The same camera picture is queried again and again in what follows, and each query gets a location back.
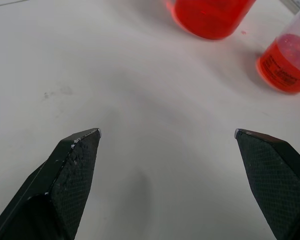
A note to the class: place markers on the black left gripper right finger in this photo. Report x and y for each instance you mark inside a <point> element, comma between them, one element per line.
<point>275,180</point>

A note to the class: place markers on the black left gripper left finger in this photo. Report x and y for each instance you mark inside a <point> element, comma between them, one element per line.
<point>62,185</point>

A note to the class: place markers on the small beaker with red liquid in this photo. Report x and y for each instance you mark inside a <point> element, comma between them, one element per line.
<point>282,67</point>

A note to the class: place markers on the large beaker with red liquid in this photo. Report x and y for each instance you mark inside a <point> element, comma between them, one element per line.
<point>207,15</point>

